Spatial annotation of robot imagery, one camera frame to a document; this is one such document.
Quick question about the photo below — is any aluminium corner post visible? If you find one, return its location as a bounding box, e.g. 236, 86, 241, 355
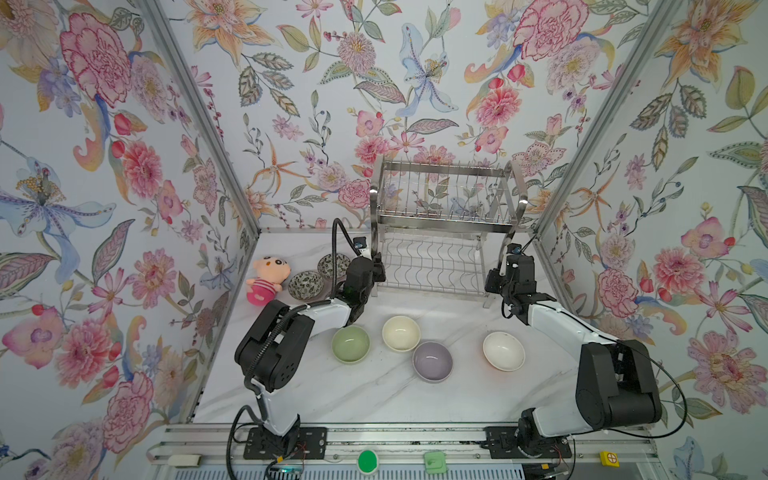
137, 0, 260, 238
534, 0, 680, 239

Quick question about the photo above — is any purple bowl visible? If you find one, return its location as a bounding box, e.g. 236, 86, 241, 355
412, 341, 454, 383

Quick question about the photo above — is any aluminium right corner post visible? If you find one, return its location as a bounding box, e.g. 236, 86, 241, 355
534, 0, 680, 239

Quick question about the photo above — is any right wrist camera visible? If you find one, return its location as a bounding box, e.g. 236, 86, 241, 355
506, 243, 522, 255

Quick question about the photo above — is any stainless steel dish rack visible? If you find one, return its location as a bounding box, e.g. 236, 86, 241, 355
370, 159, 528, 303

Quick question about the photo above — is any orange white bowl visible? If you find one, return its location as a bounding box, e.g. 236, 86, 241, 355
482, 331, 526, 372

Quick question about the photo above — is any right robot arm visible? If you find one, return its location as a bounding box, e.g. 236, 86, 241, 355
485, 244, 662, 447

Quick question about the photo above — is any pink plush doll toy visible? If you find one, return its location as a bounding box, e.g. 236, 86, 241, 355
245, 256, 291, 307

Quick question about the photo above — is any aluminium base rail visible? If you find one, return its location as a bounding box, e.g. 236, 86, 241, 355
147, 423, 668, 479

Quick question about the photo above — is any light green square button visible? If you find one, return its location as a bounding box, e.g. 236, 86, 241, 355
423, 451, 448, 475

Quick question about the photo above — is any black corrugated left cable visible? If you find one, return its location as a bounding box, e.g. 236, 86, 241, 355
225, 217, 364, 480

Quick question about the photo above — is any green bowl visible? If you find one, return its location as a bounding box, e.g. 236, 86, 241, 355
331, 325, 371, 364

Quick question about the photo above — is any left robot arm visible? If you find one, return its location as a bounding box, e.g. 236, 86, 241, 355
234, 253, 386, 437

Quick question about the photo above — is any cream bowl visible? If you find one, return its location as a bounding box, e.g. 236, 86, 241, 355
382, 315, 421, 353

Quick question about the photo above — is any yellow emergency switch box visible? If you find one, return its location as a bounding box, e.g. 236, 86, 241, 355
599, 451, 620, 468

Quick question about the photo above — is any patterned bowl near doll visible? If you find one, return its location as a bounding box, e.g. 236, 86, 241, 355
288, 270, 326, 301

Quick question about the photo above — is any green round button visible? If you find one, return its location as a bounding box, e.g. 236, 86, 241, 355
356, 450, 380, 475

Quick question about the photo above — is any patterned bowl far back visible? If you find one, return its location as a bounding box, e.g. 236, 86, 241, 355
317, 253, 351, 280

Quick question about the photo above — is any white plug on rail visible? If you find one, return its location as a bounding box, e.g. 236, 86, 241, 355
167, 454, 202, 468

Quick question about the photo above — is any aluminium left corner post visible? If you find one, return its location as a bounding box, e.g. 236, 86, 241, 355
137, 0, 260, 238

